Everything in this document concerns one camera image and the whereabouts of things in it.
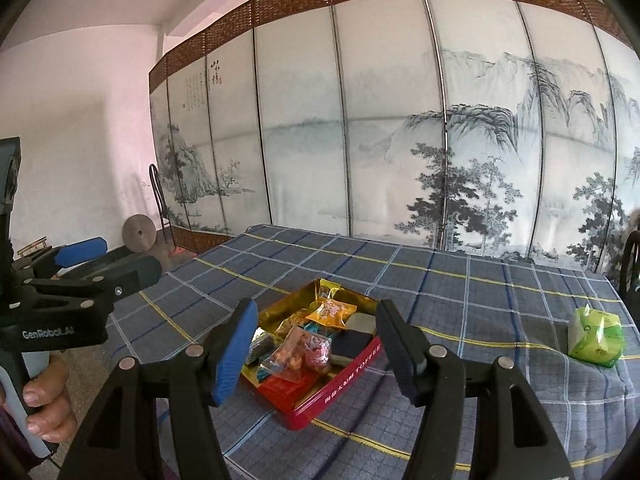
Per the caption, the dark wooden chair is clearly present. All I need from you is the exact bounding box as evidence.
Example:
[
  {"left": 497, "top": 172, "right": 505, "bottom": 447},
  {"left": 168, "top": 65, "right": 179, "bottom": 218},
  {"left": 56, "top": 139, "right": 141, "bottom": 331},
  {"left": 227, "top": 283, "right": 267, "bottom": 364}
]
[{"left": 619, "top": 230, "right": 640, "bottom": 307}]

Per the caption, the person's left hand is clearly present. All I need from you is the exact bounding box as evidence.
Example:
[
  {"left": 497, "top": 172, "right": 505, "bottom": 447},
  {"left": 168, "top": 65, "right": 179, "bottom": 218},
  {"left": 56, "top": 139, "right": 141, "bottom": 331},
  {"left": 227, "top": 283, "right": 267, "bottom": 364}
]
[{"left": 22, "top": 354, "right": 77, "bottom": 444}]

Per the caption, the blue plaid tablecloth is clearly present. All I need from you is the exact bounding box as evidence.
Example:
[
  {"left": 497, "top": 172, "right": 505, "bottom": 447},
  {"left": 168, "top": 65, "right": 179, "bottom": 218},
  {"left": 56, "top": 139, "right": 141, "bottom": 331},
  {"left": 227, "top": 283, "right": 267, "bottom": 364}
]
[{"left": 107, "top": 224, "right": 640, "bottom": 480}]

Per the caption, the black metal hoop stand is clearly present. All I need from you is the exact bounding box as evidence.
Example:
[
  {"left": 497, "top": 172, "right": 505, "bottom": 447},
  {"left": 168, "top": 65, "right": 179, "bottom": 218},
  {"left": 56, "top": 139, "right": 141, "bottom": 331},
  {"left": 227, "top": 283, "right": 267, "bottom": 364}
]
[{"left": 149, "top": 164, "right": 188, "bottom": 259}]

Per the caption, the red tin box gold interior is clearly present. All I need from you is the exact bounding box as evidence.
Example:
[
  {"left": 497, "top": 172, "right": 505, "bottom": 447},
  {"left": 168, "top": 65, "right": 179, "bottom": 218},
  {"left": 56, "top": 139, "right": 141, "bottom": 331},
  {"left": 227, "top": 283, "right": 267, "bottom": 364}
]
[{"left": 240, "top": 279, "right": 388, "bottom": 431}]

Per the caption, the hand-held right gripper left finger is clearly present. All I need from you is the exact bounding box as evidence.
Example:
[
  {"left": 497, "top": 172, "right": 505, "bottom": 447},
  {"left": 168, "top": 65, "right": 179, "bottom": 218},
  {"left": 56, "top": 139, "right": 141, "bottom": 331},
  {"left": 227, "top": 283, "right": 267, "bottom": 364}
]
[{"left": 57, "top": 298, "right": 260, "bottom": 480}]

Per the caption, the black sesame bar clear packet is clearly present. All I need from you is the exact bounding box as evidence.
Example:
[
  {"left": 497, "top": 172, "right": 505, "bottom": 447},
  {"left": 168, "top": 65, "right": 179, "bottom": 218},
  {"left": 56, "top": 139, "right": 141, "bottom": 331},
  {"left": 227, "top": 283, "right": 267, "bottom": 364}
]
[{"left": 245, "top": 330, "right": 277, "bottom": 367}]

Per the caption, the silver and navy wafer packet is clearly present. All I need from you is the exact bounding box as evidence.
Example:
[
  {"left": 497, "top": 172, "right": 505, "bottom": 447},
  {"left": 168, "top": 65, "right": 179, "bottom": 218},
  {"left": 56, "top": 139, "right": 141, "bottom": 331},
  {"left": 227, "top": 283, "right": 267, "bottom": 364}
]
[{"left": 327, "top": 312, "right": 377, "bottom": 367}]

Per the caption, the round stone disc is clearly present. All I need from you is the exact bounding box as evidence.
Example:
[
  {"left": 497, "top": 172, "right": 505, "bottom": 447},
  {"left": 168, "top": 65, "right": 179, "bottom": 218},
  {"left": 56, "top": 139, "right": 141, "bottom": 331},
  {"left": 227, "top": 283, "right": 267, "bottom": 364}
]
[{"left": 123, "top": 214, "right": 157, "bottom": 254}]

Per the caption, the peanut candy clear packet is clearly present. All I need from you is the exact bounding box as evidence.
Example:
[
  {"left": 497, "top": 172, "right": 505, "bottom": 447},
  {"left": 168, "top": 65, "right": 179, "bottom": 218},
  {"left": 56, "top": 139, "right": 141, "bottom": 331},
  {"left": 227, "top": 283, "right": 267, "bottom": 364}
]
[{"left": 260, "top": 328, "right": 306, "bottom": 380}]

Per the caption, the green tissue pack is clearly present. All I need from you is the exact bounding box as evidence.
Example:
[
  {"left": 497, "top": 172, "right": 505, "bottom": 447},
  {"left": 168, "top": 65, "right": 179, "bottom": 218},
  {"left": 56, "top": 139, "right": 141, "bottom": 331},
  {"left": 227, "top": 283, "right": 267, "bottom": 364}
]
[{"left": 567, "top": 305, "right": 627, "bottom": 368}]

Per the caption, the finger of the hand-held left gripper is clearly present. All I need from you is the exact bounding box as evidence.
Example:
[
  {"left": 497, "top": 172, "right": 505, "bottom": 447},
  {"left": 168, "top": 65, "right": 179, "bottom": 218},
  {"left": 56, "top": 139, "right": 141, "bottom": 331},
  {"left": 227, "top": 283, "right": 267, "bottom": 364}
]
[
  {"left": 25, "top": 255, "right": 163, "bottom": 309},
  {"left": 20, "top": 237, "right": 108, "bottom": 279}
]

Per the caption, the yellow-ended clear candy packet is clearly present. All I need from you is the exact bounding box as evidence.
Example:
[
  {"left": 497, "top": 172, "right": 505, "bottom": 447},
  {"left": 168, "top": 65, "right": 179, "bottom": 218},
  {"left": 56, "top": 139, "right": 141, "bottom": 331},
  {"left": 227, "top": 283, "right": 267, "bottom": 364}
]
[{"left": 315, "top": 280, "right": 342, "bottom": 307}]

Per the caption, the person's purple clothing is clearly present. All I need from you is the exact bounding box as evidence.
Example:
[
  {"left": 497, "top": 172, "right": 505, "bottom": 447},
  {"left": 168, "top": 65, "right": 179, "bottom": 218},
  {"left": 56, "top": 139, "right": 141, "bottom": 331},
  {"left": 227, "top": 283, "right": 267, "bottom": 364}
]
[{"left": 0, "top": 407, "right": 33, "bottom": 480}]

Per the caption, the ink landscape folding screen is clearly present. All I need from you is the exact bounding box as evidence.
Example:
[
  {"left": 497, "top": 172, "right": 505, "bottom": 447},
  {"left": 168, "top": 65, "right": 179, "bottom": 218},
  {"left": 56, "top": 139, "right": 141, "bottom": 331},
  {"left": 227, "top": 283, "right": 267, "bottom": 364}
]
[{"left": 149, "top": 0, "right": 640, "bottom": 276}]

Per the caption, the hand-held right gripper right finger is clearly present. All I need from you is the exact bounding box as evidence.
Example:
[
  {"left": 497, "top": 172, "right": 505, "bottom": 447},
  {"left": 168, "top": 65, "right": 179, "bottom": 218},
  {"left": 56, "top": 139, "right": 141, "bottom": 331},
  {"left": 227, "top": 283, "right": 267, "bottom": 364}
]
[{"left": 375, "top": 299, "right": 576, "bottom": 480}]

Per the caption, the small wooden frame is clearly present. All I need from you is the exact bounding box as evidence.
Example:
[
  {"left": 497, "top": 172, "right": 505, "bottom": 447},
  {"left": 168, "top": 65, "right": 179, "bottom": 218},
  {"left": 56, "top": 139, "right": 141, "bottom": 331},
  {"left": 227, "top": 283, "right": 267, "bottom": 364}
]
[{"left": 16, "top": 240, "right": 54, "bottom": 262}]

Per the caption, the orange snack packet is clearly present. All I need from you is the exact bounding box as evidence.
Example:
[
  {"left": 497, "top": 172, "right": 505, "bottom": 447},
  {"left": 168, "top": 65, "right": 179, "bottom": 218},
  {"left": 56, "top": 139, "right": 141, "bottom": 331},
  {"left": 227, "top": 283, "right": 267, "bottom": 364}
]
[{"left": 305, "top": 297, "right": 359, "bottom": 330}]

